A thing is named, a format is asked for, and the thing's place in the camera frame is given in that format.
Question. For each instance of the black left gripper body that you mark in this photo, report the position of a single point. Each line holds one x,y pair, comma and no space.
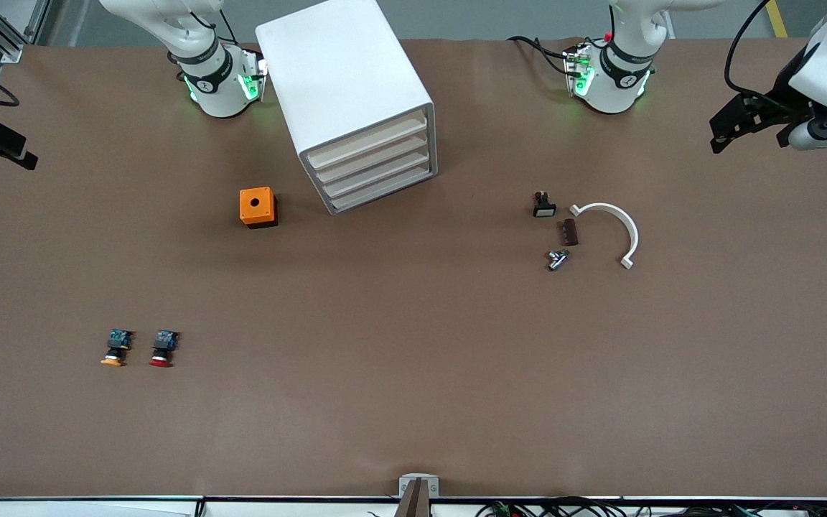
785,84

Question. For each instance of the red mushroom push button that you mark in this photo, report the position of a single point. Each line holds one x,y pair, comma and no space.
164,348

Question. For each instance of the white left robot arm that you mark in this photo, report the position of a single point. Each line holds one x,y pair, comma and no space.
618,90

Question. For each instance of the orange mushroom push button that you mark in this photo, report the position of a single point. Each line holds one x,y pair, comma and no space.
118,348

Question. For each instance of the black square push button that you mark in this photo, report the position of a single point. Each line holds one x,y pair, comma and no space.
544,207

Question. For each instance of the white drawer cabinet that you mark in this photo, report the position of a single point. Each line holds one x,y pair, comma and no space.
334,72

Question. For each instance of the brown terminal block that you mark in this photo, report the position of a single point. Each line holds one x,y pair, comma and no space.
570,233

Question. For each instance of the orange box with hole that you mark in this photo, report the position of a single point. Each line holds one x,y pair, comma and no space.
255,205

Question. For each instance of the aluminium frame profile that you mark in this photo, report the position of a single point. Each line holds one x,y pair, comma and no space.
8,44

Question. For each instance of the white curved bracket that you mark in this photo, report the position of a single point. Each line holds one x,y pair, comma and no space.
629,230

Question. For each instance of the silver key switch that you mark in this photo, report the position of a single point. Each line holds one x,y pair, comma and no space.
558,260

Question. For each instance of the white table edge rail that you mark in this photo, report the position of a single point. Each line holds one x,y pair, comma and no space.
62,508

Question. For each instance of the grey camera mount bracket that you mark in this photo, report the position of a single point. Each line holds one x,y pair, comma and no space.
403,481

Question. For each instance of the dark camera pole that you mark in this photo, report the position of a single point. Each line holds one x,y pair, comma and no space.
413,502

